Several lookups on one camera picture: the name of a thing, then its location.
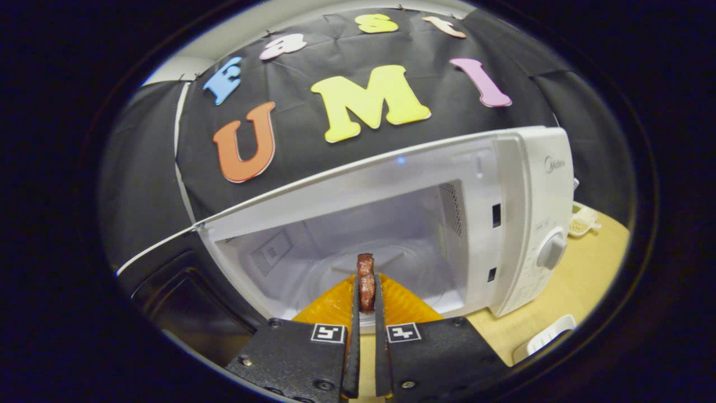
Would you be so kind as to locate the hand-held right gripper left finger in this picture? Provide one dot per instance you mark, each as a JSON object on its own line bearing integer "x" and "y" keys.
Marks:
{"x": 296, "y": 358}

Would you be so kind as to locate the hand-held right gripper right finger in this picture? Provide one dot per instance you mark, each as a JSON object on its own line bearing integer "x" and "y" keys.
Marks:
{"x": 436, "y": 358}

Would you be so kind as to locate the brown sausage piece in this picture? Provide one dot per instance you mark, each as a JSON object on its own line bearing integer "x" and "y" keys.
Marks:
{"x": 366, "y": 280}

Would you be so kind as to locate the white microwave oven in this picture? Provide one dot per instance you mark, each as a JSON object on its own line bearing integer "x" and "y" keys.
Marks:
{"x": 537, "y": 184}

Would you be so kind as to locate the white rectangular tray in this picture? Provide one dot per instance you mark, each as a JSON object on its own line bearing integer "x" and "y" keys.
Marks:
{"x": 545, "y": 338}

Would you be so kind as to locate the divided plate of beans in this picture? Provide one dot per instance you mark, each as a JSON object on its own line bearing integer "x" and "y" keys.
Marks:
{"x": 582, "y": 221}

